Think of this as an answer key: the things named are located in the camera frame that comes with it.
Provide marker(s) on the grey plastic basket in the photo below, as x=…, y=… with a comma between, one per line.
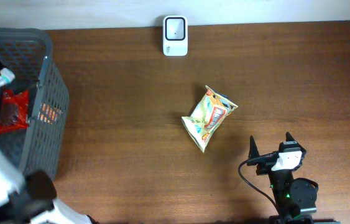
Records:
x=28, y=54

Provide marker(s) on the teal tissue pack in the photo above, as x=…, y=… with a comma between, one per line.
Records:
x=6, y=77

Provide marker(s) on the orange tissue pack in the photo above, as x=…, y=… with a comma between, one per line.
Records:
x=48, y=114

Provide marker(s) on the red snack bag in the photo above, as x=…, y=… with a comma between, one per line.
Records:
x=14, y=111

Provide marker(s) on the yellow chips bag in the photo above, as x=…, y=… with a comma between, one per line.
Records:
x=207, y=116

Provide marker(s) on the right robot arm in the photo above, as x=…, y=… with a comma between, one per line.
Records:
x=294, y=199

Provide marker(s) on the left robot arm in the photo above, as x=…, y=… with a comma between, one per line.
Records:
x=32, y=198

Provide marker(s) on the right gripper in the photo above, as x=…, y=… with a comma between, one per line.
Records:
x=265, y=162

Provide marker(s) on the white barcode scanner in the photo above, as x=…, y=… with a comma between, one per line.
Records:
x=175, y=36

